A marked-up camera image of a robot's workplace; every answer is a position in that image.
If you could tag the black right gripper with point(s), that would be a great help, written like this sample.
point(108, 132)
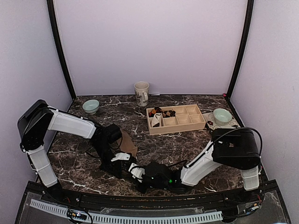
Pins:
point(141, 189)

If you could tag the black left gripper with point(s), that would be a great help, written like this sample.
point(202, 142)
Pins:
point(112, 167)

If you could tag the beige ribbed sock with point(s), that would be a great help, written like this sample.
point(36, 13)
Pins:
point(126, 144)

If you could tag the wooden compartment tray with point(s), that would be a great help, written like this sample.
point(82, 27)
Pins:
point(188, 118)

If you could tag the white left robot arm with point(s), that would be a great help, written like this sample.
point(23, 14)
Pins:
point(36, 124)

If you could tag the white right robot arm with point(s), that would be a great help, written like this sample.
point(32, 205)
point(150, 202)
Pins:
point(235, 148)

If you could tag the teal striped ceramic bowl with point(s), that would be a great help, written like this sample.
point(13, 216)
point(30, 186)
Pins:
point(91, 106)

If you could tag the rolled white ribbed sock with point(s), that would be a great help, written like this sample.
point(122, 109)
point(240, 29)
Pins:
point(157, 119)

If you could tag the rolled red argyle sock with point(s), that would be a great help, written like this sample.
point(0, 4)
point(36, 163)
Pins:
point(154, 111)

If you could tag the coral pattern ceramic mug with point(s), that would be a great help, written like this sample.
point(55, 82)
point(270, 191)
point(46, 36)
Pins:
point(142, 93)

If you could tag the green circuit board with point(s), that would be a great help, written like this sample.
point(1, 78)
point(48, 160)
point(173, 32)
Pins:
point(76, 215)

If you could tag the pale green bowl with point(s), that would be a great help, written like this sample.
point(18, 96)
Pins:
point(222, 116)

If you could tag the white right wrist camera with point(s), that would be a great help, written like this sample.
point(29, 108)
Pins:
point(136, 171)

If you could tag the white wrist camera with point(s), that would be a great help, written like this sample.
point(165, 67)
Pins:
point(121, 157)
point(136, 171)

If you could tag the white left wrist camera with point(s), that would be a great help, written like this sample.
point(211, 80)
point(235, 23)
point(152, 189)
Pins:
point(121, 157)

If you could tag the white slotted cable duct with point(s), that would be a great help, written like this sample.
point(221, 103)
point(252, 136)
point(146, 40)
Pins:
point(119, 216)

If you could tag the black front table rail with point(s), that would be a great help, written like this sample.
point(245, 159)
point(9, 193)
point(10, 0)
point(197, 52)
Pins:
point(121, 194)

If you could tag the black left corner post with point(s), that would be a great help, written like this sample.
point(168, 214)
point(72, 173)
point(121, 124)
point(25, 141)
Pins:
point(59, 48)

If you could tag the black corner post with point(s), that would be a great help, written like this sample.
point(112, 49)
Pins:
point(242, 47)
point(59, 48)

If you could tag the black right corner post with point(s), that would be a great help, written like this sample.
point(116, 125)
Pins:
point(242, 47)

